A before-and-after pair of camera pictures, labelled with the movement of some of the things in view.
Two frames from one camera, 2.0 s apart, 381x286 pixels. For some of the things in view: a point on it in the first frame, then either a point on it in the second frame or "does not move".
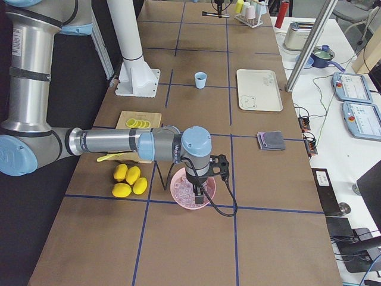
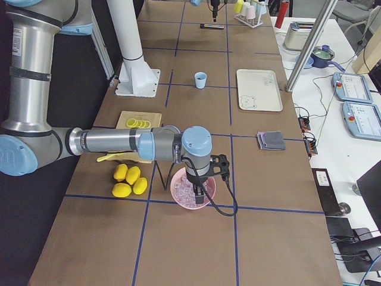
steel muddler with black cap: x=214 y=14 → x=205 y=25
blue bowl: x=309 y=63 does not move
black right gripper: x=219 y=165 does not move
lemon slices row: x=134 y=123 does not move
